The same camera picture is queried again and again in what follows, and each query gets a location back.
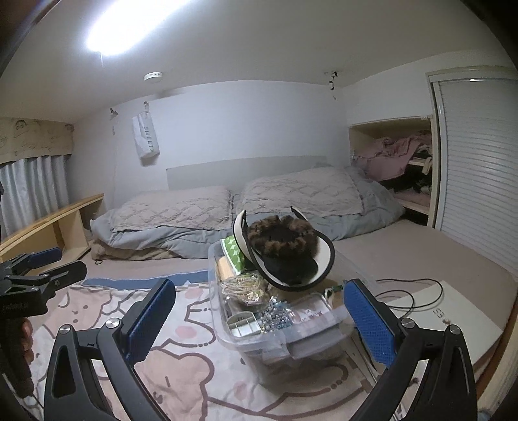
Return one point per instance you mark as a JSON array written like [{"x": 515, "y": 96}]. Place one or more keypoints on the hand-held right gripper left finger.
[{"x": 149, "y": 319}]

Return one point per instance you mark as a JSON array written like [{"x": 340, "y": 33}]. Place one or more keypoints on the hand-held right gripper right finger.
[{"x": 368, "y": 319}]

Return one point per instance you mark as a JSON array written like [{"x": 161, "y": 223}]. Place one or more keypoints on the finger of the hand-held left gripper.
[
  {"x": 44, "y": 256},
  {"x": 66, "y": 273}
]

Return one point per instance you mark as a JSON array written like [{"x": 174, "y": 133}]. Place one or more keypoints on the white sun visor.
[{"x": 319, "y": 259}]

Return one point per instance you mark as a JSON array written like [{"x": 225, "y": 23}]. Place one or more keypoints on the clear plastic storage box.
[{"x": 283, "y": 344}]

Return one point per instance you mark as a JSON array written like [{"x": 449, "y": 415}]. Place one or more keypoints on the brown furry headband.
[{"x": 263, "y": 237}]

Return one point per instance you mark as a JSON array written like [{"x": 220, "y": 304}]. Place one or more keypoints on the person's left hand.
[{"x": 27, "y": 340}]

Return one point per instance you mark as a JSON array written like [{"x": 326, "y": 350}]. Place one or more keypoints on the wooden shelf unit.
[{"x": 60, "y": 226}]

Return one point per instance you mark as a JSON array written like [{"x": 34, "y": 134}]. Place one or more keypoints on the pink bear printed blanket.
[{"x": 182, "y": 364}]

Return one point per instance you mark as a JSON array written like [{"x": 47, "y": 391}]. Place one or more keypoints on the pink packet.
[{"x": 313, "y": 309}]

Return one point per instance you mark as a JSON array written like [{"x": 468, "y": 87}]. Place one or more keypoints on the beige folded blanket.
[{"x": 129, "y": 253}]

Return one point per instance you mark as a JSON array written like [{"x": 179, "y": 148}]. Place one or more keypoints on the grey curtain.
[{"x": 32, "y": 190}]

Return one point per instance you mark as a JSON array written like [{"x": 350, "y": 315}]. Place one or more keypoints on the grey duvet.
[{"x": 162, "y": 241}]

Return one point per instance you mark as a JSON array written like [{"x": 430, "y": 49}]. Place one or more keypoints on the white bag with scissors print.
[{"x": 457, "y": 319}]

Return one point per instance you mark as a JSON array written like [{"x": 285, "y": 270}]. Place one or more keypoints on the small wooden box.
[{"x": 224, "y": 269}]

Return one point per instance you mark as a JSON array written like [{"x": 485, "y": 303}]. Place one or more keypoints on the pile of silver clips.
[{"x": 277, "y": 315}]

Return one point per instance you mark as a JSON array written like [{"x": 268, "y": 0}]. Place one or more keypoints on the grey organizer tray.
[{"x": 243, "y": 324}]

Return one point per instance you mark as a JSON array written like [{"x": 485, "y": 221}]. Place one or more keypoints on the green dotted tissue pack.
[{"x": 232, "y": 251}]

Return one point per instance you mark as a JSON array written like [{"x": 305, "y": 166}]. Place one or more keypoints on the beige textured pillow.
[
  {"x": 174, "y": 208},
  {"x": 299, "y": 192}
]

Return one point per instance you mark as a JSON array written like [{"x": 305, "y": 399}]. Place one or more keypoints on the beige cartoon valance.
[{"x": 36, "y": 139}]

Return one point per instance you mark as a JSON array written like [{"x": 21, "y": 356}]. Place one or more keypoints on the white hanging paper bag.
[{"x": 145, "y": 139}]

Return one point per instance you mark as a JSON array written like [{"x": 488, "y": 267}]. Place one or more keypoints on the pile of pink clothes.
[{"x": 388, "y": 158}]

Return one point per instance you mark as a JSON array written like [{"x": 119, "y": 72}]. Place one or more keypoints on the white slatted closet door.
[{"x": 477, "y": 162}]

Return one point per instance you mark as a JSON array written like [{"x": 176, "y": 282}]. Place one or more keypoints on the white smoke detector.
[{"x": 153, "y": 76}]

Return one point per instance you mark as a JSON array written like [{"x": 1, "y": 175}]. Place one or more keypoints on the ceiling light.
[{"x": 121, "y": 28}]

